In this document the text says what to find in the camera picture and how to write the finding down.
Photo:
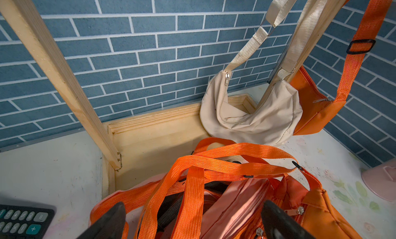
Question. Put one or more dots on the black desk calculator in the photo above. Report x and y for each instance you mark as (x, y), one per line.
(21, 222)

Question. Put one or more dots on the orange bag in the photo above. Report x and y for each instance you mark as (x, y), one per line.
(318, 110)
(292, 188)

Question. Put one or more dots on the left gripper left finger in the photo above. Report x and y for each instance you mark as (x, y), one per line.
(109, 226)

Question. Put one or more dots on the pink pen cup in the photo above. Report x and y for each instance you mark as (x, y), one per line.
(381, 180)

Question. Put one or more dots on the beige sling bag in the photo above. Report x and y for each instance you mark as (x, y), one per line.
(274, 121)

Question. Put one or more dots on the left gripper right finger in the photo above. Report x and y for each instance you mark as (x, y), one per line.
(278, 225)

